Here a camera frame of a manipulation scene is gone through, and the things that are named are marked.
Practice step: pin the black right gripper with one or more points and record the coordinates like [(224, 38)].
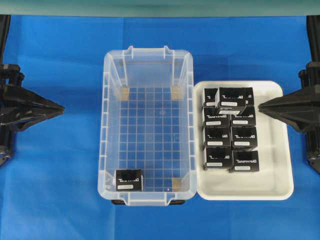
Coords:
[(306, 113)]

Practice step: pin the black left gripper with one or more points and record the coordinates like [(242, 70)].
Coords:
[(11, 105)]

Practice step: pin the black box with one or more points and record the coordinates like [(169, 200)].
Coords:
[(233, 100), (217, 158), (129, 180), (209, 97), (245, 161)]

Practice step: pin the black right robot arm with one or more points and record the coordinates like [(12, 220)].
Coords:
[(313, 136)]

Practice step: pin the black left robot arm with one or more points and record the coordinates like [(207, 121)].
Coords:
[(7, 136)]

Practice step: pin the black box second row right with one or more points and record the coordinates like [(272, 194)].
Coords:
[(246, 118)]

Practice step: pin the black box second row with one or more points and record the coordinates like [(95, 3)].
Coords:
[(246, 118), (211, 118)]

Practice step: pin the black box third row right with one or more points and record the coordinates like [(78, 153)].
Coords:
[(244, 137)]

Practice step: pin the black box third row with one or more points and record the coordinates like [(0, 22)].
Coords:
[(219, 136), (244, 137)]

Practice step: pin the black box second row left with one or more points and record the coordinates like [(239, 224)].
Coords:
[(211, 118)]

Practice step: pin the black box third row left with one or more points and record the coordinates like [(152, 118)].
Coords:
[(219, 136)]

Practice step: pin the clear plastic storage case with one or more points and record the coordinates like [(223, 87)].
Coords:
[(147, 124)]

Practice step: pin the white plastic tray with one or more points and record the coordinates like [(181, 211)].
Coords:
[(274, 181)]

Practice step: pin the black case latch handle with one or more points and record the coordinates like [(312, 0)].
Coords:
[(173, 202)]

